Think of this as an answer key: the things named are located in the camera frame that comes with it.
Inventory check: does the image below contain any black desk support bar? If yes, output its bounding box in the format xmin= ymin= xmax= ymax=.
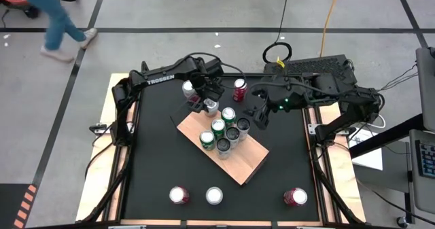
xmin=349 ymin=113 xmax=425 ymax=159

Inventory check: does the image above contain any yellow cable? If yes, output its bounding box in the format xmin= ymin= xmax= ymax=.
xmin=319 ymin=0 xmax=342 ymax=58

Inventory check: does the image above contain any person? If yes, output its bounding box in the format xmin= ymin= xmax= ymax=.
xmin=0 ymin=0 xmax=99 ymax=63

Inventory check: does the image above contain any black orange striped mat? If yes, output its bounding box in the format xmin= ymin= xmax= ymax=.
xmin=12 ymin=183 xmax=38 ymax=229

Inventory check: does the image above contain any pink silver sparkling water can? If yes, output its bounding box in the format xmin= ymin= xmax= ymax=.
xmin=203 ymin=98 xmax=221 ymax=118
xmin=205 ymin=186 xmax=224 ymax=206
xmin=181 ymin=80 xmax=200 ymax=103

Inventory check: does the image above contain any black coiled cable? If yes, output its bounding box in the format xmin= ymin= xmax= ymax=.
xmin=262 ymin=0 xmax=294 ymax=65

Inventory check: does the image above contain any grey flat panel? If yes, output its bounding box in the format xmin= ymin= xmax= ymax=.
xmin=415 ymin=46 xmax=435 ymax=133

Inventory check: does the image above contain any white printed paper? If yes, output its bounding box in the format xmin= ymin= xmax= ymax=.
xmin=349 ymin=126 xmax=384 ymax=171

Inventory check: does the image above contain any green Sprite can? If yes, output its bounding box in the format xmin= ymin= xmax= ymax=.
xmin=210 ymin=118 xmax=227 ymax=138
xmin=220 ymin=107 xmax=237 ymax=126
xmin=199 ymin=130 xmax=216 ymax=152

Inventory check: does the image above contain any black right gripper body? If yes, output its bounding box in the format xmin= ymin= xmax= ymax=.
xmin=251 ymin=82 xmax=279 ymax=110

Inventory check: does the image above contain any red cola can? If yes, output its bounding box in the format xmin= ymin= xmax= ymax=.
xmin=169 ymin=186 xmax=190 ymax=205
xmin=232 ymin=78 xmax=249 ymax=103
xmin=283 ymin=187 xmax=309 ymax=207

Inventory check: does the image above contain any dark computer keyboard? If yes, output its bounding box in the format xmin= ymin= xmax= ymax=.
xmin=417 ymin=139 xmax=435 ymax=179

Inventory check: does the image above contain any wooden board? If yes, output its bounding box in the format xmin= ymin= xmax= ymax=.
xmin=169 ymin=99 xmax=271 ymax=186

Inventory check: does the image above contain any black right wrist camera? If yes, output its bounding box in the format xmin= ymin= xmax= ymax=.
xmin=255 ymin=108 xmax=272 ymax=131

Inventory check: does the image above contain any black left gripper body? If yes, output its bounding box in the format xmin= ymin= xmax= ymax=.
xmin=189 ymin=71 xmax=226 ymax=103

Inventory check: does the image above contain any grey keyboard tray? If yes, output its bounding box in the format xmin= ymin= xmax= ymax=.
xmin=408 ymin=128 xmax=435 ymax=215

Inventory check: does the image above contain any silver Celsius energy drink can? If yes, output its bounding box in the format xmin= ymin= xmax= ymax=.
xmin=226 ymin=126 xmax=241 ymax=148
xmin=215 ymin=137 xmax=232 ymax=160
xmin=237 ymin=117 xmax=251 ymax=140

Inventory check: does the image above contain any black computer tower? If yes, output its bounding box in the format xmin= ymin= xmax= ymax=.
xmin=263 ymin=54 xmax=358 ymax=87

